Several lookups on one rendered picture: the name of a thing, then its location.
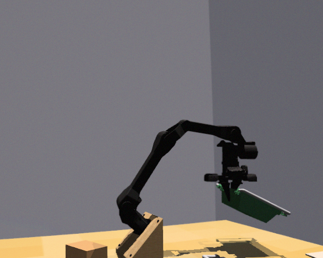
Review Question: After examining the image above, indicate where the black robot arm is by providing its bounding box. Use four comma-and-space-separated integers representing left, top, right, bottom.
116, 120, 258, 235

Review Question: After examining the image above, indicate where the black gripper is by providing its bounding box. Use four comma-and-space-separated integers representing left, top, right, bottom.
204, 159, 257, 201

